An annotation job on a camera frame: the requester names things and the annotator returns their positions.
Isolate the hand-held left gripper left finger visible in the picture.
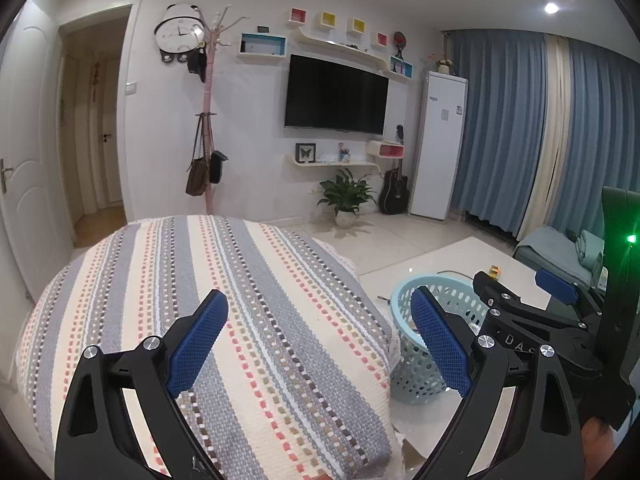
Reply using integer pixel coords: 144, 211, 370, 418
54, 289, 230, 480

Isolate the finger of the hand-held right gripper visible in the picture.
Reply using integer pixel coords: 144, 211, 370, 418
472, 271, 599, 362
535, 269, 604, 322

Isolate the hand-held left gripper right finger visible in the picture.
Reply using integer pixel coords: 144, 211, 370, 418
410, 286, 586, 480

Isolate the light blue plastic basket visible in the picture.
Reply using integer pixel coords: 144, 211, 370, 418
390, 275, 489, 404

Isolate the person's right hand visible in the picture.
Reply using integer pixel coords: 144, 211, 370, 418
580, 417, 619, 480

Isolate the blue sofa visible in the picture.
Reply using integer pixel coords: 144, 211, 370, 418
514, 225, 609, 287

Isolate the striped woven blanket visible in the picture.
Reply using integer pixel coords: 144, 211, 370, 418
15, 215, 404, 480

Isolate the white coffee table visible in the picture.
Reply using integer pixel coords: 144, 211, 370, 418
357, 236, 557, 480

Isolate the beige curtain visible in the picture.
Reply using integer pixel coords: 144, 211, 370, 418
516, 35, 582, 242

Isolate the dark acoustic guitar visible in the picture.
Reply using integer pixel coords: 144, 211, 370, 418
378, 125, 411, 215

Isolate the blue curtain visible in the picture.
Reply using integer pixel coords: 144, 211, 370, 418
546, 39, 640, 234
449, 29, 552, 234

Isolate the brown hanging bag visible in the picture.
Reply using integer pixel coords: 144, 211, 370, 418
185, 115, 210, 197

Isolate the black hanging bag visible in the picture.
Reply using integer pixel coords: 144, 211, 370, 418
209, 150, 229, 185

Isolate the potted green plant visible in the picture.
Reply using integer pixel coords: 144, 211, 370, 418
316, 167, 377, 230

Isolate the white refrigerator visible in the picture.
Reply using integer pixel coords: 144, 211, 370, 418
410, 71, 469, 221

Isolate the white inner door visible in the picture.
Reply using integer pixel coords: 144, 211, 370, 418
97, 57, 124, 206

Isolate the white door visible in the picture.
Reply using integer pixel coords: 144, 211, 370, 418
97, 57, 124, 206
0, 10, 77, 322

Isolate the pink coat rack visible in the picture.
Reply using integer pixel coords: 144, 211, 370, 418
192, 5, 251, 216

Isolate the pink white wall box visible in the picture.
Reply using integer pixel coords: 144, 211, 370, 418
366, 138, 404, 160

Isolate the black wall television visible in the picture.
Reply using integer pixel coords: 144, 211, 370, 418
285, 54, 390, 136

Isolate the blue rectangular wall shelf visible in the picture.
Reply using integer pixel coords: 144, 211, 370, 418
238, 32, 290, 59

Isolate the curved white wall shelf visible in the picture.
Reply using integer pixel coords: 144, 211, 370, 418
292, 27, 389, 74

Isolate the panda wall clock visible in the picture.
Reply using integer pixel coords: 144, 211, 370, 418
152, 4, 205, 64

